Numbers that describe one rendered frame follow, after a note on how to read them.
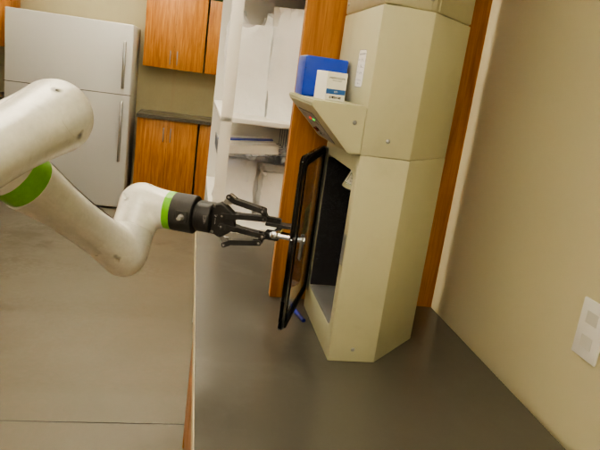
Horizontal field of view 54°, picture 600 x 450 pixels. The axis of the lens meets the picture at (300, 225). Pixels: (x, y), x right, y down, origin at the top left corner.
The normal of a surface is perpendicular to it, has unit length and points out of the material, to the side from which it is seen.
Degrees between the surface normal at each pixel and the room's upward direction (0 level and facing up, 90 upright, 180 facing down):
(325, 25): 90
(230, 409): 0
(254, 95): 93
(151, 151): 90
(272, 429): 0
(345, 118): 90
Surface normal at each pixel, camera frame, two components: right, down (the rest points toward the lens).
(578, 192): -0.98, -0.09
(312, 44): 0.16, 0.26
